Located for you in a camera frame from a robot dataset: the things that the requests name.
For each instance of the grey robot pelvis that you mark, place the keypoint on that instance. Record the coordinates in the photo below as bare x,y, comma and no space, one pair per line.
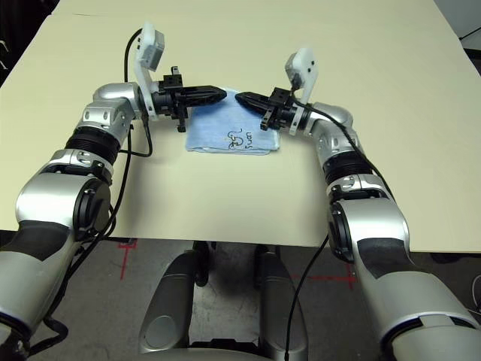
206,355

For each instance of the light blue towel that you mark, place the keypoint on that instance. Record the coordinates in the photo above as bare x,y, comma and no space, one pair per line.
210,135

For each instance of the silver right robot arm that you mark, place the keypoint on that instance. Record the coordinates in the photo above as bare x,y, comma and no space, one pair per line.
376,225

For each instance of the red floor tape mark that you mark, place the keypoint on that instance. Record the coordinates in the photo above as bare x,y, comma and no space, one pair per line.
124,263
338,278

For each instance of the black cabinet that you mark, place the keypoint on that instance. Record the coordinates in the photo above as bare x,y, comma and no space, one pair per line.
15,22

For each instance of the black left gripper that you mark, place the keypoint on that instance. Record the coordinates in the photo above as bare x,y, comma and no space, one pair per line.
167,101

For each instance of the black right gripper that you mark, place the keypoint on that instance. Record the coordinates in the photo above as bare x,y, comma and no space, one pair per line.
282,113

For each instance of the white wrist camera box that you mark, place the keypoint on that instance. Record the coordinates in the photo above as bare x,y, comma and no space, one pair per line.
150,45
306,67

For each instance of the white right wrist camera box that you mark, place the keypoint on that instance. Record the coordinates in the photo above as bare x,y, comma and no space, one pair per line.
306,67

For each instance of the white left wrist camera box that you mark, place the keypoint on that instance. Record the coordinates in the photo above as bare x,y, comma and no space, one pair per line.
150,45

